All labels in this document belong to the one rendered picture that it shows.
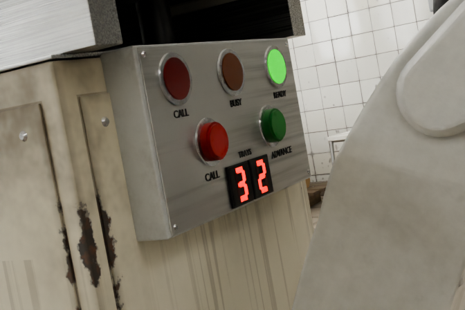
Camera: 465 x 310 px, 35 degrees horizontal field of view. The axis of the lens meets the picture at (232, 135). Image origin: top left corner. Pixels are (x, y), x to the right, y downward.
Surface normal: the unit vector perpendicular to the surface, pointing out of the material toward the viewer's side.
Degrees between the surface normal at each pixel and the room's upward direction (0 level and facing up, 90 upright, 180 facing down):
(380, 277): 90
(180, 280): 90
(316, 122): 90
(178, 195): 90
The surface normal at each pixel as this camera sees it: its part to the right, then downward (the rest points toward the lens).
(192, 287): 0.84, -0.12
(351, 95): -0.58, 0.15
